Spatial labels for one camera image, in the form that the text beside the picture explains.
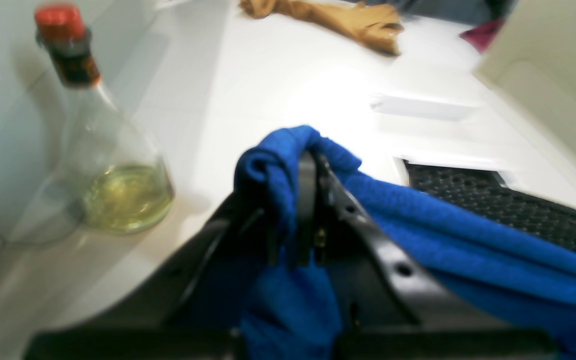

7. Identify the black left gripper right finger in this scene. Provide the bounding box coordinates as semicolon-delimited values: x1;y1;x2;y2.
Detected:
297;150;558;360

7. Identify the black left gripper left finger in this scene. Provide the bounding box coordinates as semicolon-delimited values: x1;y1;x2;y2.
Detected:
23;190;279;360

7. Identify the blue t-shirt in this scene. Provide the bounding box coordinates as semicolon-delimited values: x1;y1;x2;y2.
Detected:
234;125;576;360

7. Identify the black keyboard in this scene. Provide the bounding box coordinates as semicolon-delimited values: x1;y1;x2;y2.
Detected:
403;161;576;253

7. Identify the clear glass jar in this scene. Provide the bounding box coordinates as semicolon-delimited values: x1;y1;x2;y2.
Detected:
12;2;175;245

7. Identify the tan cloth on table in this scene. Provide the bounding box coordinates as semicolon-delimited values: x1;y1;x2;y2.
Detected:
239;0;404;57

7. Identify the maroon cloth in background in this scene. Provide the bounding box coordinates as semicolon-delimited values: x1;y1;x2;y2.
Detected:
459;17;505;54

